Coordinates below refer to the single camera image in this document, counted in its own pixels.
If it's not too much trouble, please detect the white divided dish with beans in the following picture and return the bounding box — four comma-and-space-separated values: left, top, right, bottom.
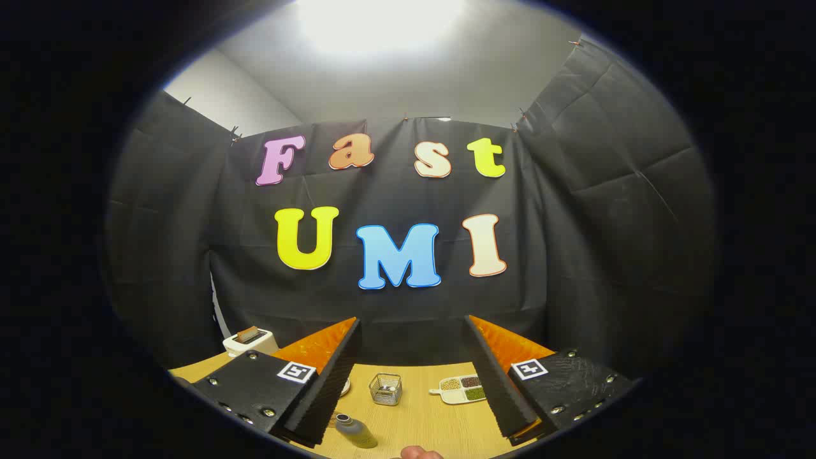
428, 375, 488, 405

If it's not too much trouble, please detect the silver green juice bottle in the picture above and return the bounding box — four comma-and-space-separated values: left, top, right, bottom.
333, 413, 379, 449

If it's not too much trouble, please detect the metal wire basket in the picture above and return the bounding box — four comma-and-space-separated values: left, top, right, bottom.
368, 373, 404, 407

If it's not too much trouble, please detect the wooden table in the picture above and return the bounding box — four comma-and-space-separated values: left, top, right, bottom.
167, 351, 543, 459

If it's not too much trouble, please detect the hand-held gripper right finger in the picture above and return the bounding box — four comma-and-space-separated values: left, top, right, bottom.
463, 314, 638, 447

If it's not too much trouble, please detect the black backdrop cloth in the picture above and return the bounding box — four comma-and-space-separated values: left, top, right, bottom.
105, 38, 718, 383

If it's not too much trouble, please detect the white toaster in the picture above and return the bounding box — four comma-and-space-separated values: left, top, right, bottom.
222, 326, 279, 358

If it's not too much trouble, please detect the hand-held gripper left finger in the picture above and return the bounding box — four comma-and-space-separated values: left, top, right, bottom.
171, 317, 362, 448

